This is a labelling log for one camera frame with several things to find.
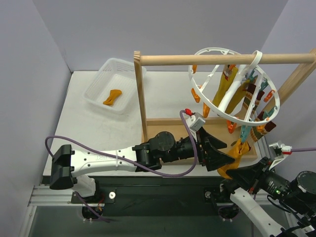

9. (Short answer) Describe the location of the purple cable at base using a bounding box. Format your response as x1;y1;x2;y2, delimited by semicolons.
74;192;112;223

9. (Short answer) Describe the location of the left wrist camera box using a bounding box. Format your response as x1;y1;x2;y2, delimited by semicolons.
185;109;205;132

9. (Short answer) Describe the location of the white plastic mesh basket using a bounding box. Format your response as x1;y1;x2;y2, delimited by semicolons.
82;58;137;114

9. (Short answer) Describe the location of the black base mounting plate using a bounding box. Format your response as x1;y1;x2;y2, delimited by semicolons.
84;176;241;219

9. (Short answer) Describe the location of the white round sock hanger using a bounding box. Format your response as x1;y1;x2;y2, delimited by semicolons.
188;50;280;127

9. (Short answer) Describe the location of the striped cream maroon sock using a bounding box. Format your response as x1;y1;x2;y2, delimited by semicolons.
240;82;277;144

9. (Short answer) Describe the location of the small orange sock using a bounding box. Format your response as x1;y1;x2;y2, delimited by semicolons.
103;89;122;106

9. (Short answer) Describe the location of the wooden hanger rack stand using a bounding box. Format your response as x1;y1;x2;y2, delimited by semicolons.
134;48;316;171

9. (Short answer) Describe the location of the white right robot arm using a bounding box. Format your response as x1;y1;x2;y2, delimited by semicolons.
219;157;316;237

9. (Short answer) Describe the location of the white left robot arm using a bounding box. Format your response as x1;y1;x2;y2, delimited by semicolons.
49;128;235;203

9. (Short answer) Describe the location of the mustard yellow sock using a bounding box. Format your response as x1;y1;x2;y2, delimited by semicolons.
212;65;238;107
217;138;251;179

